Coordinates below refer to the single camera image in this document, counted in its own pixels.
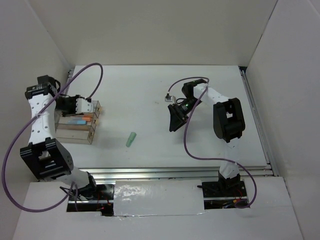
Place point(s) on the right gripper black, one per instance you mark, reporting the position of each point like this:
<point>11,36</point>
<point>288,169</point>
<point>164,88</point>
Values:
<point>176,121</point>

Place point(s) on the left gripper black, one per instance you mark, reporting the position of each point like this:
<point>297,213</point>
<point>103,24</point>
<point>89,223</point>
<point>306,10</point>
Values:
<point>73,111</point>

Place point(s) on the blue capped clear marker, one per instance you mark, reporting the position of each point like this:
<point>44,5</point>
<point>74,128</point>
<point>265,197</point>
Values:
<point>76,122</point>

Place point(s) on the orange capped clear marker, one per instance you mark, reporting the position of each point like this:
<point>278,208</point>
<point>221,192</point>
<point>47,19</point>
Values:
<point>83,117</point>

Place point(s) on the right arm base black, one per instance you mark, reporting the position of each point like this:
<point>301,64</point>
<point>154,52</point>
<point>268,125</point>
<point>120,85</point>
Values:
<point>214,197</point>

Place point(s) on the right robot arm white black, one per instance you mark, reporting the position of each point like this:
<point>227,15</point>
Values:
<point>228,124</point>

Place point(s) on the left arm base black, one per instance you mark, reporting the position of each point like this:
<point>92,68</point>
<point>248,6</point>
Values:
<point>101,201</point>

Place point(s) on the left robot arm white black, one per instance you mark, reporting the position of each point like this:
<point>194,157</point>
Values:
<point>44,155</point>

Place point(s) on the clear drawer organizer middle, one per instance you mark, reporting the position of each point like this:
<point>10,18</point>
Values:
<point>89,126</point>

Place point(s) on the clear drawer organizer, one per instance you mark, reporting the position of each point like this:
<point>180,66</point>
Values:
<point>96,111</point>
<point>75,136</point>
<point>89,126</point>

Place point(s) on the clear drawer organizer far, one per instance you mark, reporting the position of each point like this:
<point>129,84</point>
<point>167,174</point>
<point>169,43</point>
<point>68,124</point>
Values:
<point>96,111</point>

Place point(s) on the clear drawer organizer near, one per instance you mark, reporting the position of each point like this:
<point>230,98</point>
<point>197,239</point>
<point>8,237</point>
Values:
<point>75,136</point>

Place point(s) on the green translucent cap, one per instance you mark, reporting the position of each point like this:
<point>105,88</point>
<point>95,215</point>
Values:
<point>130,139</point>

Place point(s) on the white foil sheet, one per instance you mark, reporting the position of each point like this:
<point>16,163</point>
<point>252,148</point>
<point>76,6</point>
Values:
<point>158,198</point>

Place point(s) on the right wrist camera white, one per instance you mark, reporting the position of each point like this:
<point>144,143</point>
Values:
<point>170,98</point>

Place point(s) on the aluminium frame rail front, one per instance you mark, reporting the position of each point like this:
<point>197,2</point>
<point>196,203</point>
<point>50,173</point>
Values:
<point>153,173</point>

